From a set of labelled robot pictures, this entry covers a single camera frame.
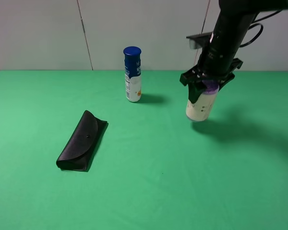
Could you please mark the blue capped white bottle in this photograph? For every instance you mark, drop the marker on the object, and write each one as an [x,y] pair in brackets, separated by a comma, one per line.
[133,80]

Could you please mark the purple garbage bag roll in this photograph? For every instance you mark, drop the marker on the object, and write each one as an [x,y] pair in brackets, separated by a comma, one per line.
[200,110]

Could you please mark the black glasses case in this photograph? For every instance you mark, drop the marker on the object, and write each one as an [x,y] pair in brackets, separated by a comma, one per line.
[83,144]

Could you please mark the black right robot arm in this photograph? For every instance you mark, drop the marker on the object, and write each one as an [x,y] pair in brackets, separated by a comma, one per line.
[236,17]

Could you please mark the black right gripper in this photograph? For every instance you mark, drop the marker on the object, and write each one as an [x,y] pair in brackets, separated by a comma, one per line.
[216,62]

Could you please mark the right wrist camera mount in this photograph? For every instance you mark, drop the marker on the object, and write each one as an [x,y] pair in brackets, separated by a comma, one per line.
[199,41]

